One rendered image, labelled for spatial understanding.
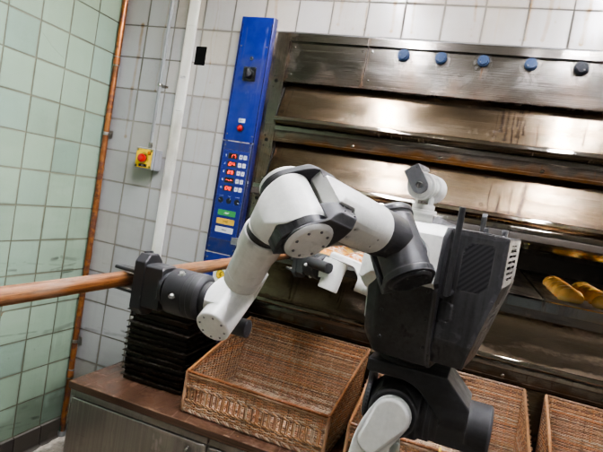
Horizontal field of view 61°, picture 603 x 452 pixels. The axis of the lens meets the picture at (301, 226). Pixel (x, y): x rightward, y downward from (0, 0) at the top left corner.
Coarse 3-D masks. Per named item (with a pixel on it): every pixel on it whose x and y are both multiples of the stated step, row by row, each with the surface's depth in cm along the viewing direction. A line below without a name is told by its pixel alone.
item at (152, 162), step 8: (136, 152) 242; (144, 152) 240; (152, 152) 239; (160, 152) 243; (136, 160) 242; (152, 160) 239; (160, 160) 244; (144, 168) 241; (152, 168) 240; (160, 168) 246
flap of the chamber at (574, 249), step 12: (252, 192) 214; (468, 228) 185; (492, 228) 183; (528, 240) 179; (540, 240) 177; (552, 240) 176; (564, 240) 175; (552, 252) 191; (564, 252) 184; (576, 252) 179; (588, 252) 174; (600, 252) 171
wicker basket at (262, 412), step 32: (256, 320) 226; (224, 352) 209; (256, 352) 222; (288, 352) 218; (320, 352) 214; (352, 352) 210; (192, 384) 184; (224, 384) 179; (256, 384) 219; (288, 384) 214; (320, 384) 210; (352, 384) 187; (224, 416) 179; (256, 416) 175; (288, 416) 171; (320, 416) 167; (288, 448) 170; (320, 448) 167
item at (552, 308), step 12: (504, 300) 195; (516, 300) 194; (528, 300) 192; (540, 300) 191; (552, 312) 190; (564, 312) 188; (576, 312) 187; (588, 312) 186; (600, 312) 187; (600, 324) 184
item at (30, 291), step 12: (180, 264) 121; (192, 264) 124; (204, 264) 129; (216, 264) 134; (228, 264) 140; (84, 276) 92; (96, 276) 94; (108, 276) 97; (120, 276) 100; (132, 276) 103; (0, 288) 76; (12, 288) 77; (24, 288) 79; (36, 288) 81; (48, 288) 83; (60, 288) 86; (72, 288) 88; (84, 288) 91; (96, 288) 94; (108, 288) 97; (0, 300) 75; (12, 300) 77; (24, 300) 79
